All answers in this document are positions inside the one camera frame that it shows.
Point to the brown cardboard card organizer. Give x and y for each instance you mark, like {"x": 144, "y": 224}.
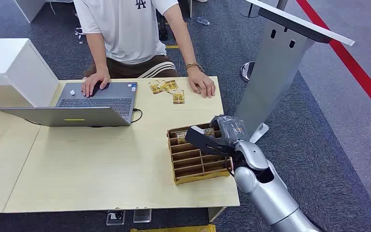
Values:
{"x": 192, "y": 163}

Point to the white cabinet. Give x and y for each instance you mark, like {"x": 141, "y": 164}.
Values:
{"x": 9, "y": 67}

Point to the clear plastic water bottle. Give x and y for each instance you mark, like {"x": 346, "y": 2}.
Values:
{"x": 203, "y": 21}

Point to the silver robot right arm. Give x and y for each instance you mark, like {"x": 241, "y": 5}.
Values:
{"x": 268, "y": 195}

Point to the clear acrylic stand with label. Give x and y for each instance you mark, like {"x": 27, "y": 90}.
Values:
{"x": 115, "y": 217}

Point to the yellow cardboard piece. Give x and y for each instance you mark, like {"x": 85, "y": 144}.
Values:
{"x": 172, "y": 228}

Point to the round chrome stanchion base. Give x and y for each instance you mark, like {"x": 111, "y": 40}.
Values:
{"x": 247, "y": 71}

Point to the grey kiosk stand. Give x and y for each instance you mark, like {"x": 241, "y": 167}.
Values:
{"x": 275, "y": 70}

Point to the white furniture panel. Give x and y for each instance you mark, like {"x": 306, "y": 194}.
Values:
{"x": 28, "y": 8}

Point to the person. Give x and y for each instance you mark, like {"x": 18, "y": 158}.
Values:
{"x": 131, "y": 32}

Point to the person's left hand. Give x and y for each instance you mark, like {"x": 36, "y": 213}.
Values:
{"x": 201, "y": 83}

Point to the person's right hand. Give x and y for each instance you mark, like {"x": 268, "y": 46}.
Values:
{"x": 95, "y": 80}

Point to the person's left forearm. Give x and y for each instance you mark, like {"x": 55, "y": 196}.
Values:
{"x": 185, "y": 44}

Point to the white table leg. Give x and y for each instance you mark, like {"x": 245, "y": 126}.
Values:
{"x": 216, "y": 214}

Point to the grey round pole base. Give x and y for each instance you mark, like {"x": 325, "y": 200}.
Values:
{"x": 249, "y": 12}

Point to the person's right forearm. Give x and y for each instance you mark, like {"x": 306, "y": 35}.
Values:
{"x": 97, "y": 54}

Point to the grey laptop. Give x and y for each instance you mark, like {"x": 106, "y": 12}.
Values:
{"x": 99, "y": 102}

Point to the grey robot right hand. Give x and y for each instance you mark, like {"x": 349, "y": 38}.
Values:
{"x": 232, "y": 128}

